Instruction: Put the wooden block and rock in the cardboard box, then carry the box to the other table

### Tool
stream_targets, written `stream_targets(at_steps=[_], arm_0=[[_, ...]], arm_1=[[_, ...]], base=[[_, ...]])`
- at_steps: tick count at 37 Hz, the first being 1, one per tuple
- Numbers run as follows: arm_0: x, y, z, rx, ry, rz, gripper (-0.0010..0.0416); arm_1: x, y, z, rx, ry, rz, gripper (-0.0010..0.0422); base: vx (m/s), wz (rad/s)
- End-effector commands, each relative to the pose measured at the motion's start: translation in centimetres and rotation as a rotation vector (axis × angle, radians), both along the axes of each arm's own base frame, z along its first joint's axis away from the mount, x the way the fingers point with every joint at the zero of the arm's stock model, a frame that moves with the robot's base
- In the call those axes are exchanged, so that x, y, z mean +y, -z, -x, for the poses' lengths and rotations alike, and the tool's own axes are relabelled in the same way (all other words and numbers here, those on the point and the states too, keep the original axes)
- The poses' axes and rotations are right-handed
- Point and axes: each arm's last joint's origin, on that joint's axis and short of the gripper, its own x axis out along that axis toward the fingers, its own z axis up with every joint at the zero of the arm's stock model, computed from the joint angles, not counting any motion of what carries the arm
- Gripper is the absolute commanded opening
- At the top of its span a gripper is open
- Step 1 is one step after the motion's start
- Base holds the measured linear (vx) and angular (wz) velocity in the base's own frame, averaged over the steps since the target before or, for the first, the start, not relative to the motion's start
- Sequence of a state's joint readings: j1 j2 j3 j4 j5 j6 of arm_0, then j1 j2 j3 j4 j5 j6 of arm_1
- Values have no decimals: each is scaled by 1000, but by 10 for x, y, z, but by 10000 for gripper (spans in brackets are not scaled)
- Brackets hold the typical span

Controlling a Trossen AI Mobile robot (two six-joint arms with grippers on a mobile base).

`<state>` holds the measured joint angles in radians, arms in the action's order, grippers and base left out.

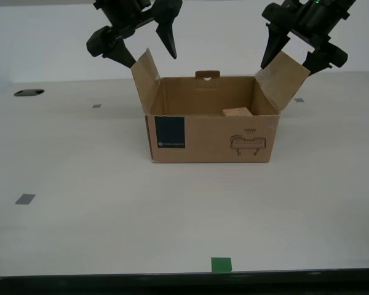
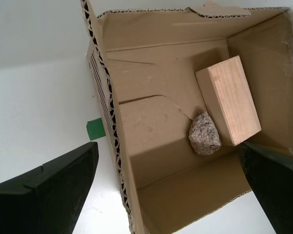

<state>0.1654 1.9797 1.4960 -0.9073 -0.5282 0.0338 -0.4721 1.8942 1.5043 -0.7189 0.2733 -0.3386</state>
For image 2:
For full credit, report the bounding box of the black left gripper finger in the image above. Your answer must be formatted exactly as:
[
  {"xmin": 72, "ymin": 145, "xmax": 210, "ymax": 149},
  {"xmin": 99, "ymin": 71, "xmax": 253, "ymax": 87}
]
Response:
[
  {"xmin": 239, "ymin": 141, "xmax": 293, "ymax": 234},
  {"xmin": 0, "ymin": 142, "xmax": 99, "ymax": 234}
]

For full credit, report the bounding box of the speckled pinkish granite rock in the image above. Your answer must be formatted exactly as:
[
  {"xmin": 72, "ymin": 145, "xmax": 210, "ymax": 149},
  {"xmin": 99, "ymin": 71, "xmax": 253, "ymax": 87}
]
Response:
[{"xmin": 188, "ymin": 110, "xmax": 222, "ymax": 156}]

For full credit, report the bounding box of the light wooden block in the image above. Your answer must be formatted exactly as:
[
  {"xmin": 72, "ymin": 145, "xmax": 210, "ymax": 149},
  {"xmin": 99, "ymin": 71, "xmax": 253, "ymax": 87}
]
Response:
[{"xmin": 194, "ymin": 55, "xmax": 262, "ymax": 147}]

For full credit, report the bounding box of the brown cardboard box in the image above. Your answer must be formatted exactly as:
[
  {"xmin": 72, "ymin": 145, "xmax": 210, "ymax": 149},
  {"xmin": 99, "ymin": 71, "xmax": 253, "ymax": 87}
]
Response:
[{"xmin": 80, "ymin": 0, "xmax": 293, "ymax": 234}]

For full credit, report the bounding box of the green tape square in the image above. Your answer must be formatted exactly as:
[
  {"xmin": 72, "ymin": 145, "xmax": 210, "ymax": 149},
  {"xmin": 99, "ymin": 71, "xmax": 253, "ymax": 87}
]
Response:
[{"xmin": 85, "ymin": 118, "xmax": 106, "ymax": 141}]

